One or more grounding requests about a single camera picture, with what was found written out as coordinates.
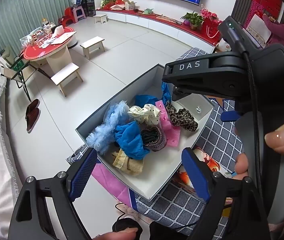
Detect leopard print scrunchie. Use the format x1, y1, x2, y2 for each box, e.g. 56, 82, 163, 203
165, 102, 199, 132

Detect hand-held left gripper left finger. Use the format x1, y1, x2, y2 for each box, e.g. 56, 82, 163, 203
8, 147, 98, 240

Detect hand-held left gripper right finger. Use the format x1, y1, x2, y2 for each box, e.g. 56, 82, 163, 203
181, 147, 271, 240

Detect grey green curtain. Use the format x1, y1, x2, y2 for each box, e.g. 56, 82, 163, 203
0, 0, 78, 63

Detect cartoon printed carton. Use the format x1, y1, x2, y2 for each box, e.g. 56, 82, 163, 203
172, 147, 235, 188

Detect dark ribbed panel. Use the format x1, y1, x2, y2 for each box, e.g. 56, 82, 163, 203
232, 0, 254, 27

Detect flower bouquet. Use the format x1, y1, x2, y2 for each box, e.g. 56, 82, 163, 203
99, 0, 117, 10

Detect clutter of small table items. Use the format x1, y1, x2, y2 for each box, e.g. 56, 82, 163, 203
19, 17, 57, 49

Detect white storage box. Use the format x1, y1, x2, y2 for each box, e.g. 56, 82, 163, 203
75, 64, 215, 202

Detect wooden board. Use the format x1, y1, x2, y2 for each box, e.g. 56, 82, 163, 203
53, 31, 77, 44

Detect wall calendar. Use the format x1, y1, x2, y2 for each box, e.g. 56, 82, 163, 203
242, 14, 272, 49

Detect medium wooden stool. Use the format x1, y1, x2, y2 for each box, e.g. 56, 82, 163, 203
80, 36, 106, 60

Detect light blue fluffy scrunchie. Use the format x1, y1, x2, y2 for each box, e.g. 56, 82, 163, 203
85, 100, 130, 155

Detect green potted plant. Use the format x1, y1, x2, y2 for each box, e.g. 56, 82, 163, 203
181, 11, 205, 30

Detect red plastic stool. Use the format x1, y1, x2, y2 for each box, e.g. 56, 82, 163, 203
64, 7, 75, 24

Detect beige frilled knit cloth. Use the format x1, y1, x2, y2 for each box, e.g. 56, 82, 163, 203
112, 149, 145, 176

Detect pink paper bag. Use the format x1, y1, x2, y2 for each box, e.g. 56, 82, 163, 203
90, 164, 132, 202

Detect pink flowers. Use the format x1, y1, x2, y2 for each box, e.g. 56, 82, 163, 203
199, 5, 220, 20

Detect white shopping bag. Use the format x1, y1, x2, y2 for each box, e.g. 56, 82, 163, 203
216, 39, 232, 53

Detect fluffy slipper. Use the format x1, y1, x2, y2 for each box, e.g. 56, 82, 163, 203
118, 201, 145, 227

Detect round red table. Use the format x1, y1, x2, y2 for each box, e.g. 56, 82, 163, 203
22, 26, 77, 73

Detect person's right hand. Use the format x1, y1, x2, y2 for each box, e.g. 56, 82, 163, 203
233, 117, 284, 180

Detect red gift bag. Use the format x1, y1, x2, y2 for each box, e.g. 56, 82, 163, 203
202, 17, 221, 45

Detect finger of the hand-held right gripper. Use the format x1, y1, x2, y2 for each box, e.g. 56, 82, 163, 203
162, 51, 249, 103
221, 99, 244, 122

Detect small wooden stool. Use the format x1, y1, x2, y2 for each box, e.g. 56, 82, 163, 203
93, 14, 107, 24

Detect large wooden stool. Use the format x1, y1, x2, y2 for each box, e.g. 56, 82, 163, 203
50, 62, 83, 97

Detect cream polka dot scrunchie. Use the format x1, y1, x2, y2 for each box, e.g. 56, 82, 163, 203
127, 104, 162, 125

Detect grey checked mat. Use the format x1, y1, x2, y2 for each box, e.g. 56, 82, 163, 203
67, 47, 247, 240

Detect white cabinet red top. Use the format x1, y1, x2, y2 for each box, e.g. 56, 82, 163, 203
95, 6, 222, 47

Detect folding chair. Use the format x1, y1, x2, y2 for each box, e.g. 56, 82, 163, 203
0, 46, 52, 102

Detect blue cloth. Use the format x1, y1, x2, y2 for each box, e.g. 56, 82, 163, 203
114, 121, 150, 160
134, 82, 174, 110

